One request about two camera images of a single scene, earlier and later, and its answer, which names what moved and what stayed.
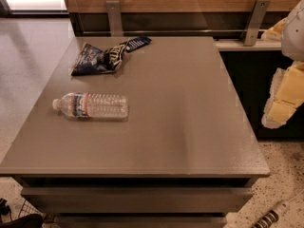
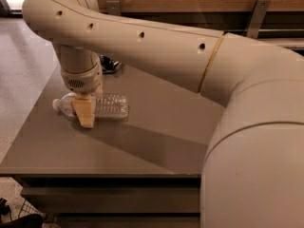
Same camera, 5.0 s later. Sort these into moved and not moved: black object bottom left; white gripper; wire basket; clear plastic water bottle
Moved: white gripper
Not moved: wire basket; black object bottom left; clear plastic water bottle
